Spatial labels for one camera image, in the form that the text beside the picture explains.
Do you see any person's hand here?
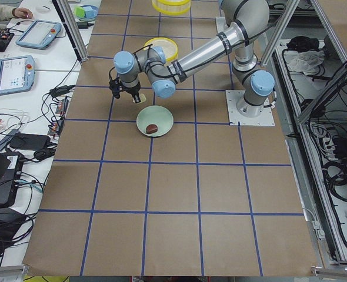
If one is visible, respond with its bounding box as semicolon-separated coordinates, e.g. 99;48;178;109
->
12;7;33;19

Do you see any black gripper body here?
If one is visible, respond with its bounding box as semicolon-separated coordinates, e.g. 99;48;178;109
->
121;82;141;96

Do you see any black laptop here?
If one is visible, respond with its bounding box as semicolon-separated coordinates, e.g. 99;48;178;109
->
0;152;23;208

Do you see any teach pendant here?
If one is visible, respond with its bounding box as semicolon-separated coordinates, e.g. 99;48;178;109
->
0;55;35;96
16;20;62;49

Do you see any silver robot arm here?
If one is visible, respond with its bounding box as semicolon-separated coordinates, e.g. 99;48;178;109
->
109;1;269;103

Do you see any black power adapter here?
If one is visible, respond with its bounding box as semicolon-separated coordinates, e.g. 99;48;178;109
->
9;133;51;150

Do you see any white crumpled cloth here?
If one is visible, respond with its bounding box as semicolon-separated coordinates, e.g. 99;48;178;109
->
288;51;325;76

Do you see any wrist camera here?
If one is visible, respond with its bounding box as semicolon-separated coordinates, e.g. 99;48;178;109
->
109;78;122;99

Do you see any light green round plate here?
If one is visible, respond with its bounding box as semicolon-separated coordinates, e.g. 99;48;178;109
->
136;105;174;137

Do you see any yellow steamer top layer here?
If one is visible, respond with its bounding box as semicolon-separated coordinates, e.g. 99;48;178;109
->
144;37;178;64

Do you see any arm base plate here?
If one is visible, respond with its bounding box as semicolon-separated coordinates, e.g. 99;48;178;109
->
225;90;275;127

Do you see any yellow steamer bottom layer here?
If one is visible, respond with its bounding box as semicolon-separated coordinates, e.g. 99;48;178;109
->
151;0;192;16

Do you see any white bun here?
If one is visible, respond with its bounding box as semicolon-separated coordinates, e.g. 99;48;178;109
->
139;93;146;103

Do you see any lower teach pendant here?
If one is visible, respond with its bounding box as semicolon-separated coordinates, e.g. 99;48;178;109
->
0;55;35;96

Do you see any upper teach pendant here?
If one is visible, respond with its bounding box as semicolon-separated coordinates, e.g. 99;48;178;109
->
16;20;62;49

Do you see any yellow steamer layer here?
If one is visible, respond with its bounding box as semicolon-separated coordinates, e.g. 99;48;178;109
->
151;0;192;16
144;37;178;64

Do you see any bowl with green blue blocks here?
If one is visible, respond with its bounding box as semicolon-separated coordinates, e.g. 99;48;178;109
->
74;5;99;22

